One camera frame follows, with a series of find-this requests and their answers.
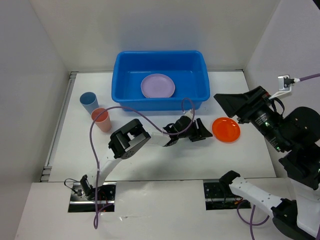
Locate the blue cup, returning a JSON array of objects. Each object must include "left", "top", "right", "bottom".
[{"left": 79, "top": 92, "right": 99, "bottom": 115}]

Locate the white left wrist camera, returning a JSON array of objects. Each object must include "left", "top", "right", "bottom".
[{"left": 183, "top": 109, "right": 195, "bottom": 120}]

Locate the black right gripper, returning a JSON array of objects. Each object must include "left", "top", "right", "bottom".
[{"left": 211, "top": 82, "right": 289, "bottom": 149}]

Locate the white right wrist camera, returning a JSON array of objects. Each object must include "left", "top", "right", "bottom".
[{"left": 269, "top": 75, "right": 300, "bottom": 100}]

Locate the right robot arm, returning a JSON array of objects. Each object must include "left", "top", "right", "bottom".
[{"left": 214, "top": 86, "right": 320, "bottom": 240}]

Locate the purple plate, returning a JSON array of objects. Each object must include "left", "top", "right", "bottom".
[{"left": 140, "top": 73, "right": 176, "bottom": 98}]

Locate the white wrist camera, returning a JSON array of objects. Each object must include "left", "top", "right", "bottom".
[
  {"left": 183, "top": 109, "right": 195, "bottom": 120},
  {"left": 269, "top": 75, "right": 300, "bottom": 100}
]

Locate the blue plastic bin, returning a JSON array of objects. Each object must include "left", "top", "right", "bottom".
[{"left": 111, "top": 50, "right": 211, "bottom": 111}]

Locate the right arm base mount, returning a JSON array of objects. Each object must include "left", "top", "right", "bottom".
[{"left": 203, "top": 180, "right": 251, "bottom": 211}]

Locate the orange plate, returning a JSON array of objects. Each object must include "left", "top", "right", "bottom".
[{"left": 211, "top": 117, "right": 241, "bottom": 143}]

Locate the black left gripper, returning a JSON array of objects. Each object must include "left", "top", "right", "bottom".
[{"left": 177, "top": 117, "right": 212, "bottom": 142}]

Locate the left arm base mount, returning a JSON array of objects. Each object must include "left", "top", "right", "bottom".
[{"left": 68, "top": 182, "right": 116, "bottom": 213}]

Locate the salmon pink cup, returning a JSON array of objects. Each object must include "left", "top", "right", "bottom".
[{"left": 91, "top": 107, "right": 112, "bottom": 133}]

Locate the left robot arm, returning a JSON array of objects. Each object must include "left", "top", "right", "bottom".
[{"left": 80, "top": 113, "right": 213, "bottom": 201}]

